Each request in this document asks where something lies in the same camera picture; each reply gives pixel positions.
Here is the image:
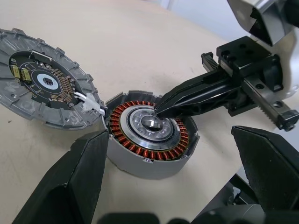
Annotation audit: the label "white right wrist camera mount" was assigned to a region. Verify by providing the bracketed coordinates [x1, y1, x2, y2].
[226, 0, 299, 102]

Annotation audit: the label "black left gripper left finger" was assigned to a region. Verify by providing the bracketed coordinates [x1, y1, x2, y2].
[11, 130, 110, 224]

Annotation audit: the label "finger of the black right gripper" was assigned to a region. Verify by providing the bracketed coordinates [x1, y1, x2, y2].
[156, 81, 244, 117]
[155, 70, 232, 111]

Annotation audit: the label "silver spoked rotor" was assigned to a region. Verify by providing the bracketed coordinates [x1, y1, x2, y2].
[119, 106, 181, 150]

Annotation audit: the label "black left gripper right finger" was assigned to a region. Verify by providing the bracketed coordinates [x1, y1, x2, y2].
[231, 125, 299, 224]

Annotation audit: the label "silver black robot body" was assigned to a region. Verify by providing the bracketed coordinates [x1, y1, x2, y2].
[191, 174, 266, 224]

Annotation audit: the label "white wire bundle with connector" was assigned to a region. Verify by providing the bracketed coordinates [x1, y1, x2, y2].
[74, 91, 108, 117]

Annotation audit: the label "grey motor housing copper windings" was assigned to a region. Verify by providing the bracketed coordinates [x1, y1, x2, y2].
[102, 90, 201, 181]

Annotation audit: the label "grey motor lid circuit board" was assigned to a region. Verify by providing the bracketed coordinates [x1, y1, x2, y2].
[0, 28, 105, 130]

